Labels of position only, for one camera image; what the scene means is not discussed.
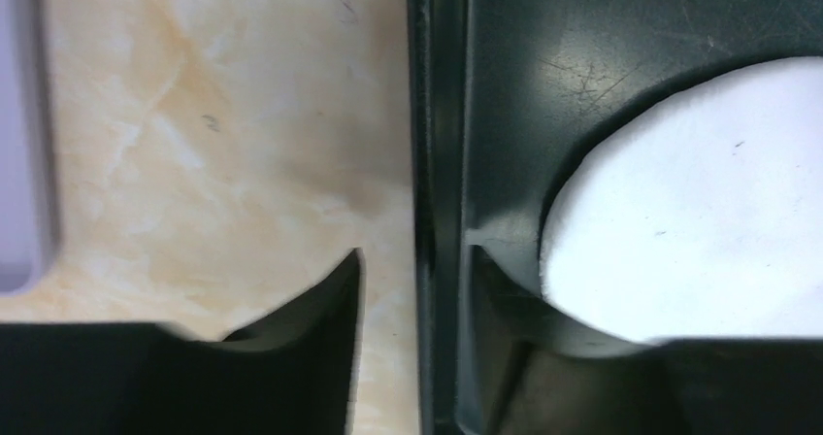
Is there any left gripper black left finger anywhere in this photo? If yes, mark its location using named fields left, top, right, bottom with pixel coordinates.
left=1, top=250, right=362, bottom=434

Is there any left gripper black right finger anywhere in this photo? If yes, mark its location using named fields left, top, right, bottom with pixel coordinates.
left=472, top=251, right=822, bottom=434

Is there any black baking tray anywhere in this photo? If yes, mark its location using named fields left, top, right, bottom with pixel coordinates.
left=408, top=0, right=822, bottom=434

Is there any lilac rectangular tray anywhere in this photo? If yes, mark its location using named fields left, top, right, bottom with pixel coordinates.
left=1, top=0, right=60, bottom=295

